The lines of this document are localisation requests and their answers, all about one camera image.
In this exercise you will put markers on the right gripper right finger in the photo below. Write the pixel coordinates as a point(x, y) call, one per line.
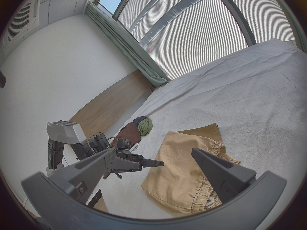
point(215, 169)

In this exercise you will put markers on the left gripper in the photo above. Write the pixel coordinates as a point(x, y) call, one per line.
point(127, 163)

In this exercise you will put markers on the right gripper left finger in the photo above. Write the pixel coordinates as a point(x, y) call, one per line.
point(91, 169)

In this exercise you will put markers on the tan shorts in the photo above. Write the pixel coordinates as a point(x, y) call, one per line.
point(179, 157)

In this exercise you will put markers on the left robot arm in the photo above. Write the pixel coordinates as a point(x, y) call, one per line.
point(64, 133)

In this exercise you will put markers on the bed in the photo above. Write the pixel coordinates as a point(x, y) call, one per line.
point(239, 92)

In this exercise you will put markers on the brown garment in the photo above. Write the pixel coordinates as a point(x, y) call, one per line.
point(130, 134)

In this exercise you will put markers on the green garment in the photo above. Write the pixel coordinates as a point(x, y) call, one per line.
point(145, 127)

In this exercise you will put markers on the dark grey garment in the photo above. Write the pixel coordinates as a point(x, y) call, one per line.
point(138, 121)

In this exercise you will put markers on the grey-green curtain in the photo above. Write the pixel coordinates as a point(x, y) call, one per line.
point(129, 47)

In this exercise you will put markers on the window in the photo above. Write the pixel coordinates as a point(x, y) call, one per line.
point(191, 32)

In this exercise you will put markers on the white ceiling air vent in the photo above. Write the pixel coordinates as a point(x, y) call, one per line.
point(21, 20)

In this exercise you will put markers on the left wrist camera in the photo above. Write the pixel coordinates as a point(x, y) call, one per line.
point(123, 144)

